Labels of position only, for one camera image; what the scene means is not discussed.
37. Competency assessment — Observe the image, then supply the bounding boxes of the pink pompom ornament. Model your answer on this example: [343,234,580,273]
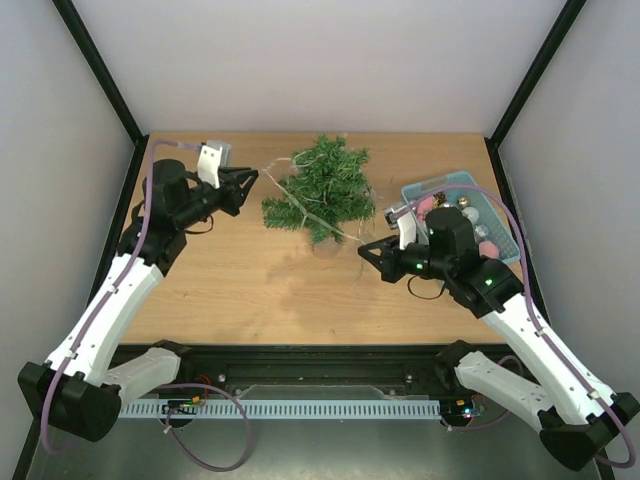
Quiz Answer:
[478,240,500,259]

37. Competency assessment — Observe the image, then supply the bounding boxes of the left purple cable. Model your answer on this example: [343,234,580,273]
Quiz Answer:
[42,138,254,472]

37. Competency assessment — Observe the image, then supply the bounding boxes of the clear string lights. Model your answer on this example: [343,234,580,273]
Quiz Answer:
[262,134,381,289]

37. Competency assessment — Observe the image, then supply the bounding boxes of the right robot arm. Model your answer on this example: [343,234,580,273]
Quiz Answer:
[358,208,639,471]

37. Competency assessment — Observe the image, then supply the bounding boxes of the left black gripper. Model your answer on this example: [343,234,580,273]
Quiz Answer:
[174,166,258,229]

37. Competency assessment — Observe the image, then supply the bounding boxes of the small green christmas tree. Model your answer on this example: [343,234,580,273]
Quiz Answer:
[261,132,377,260]

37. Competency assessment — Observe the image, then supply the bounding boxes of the light blue plastic basket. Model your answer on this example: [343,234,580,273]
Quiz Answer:
[401,171,521,264]

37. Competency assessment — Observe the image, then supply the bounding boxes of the light blue cable duct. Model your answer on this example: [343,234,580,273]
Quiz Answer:
[119,398,441,420]

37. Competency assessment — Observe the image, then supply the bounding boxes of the pink fluffy ornament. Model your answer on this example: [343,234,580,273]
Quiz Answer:
[415,196,438,221]

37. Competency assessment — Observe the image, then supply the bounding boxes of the black aluminium frame rail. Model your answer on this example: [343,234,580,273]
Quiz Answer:
[153,340,470,398]

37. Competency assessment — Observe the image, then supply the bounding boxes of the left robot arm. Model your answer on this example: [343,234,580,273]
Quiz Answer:
[18,159,259,442]

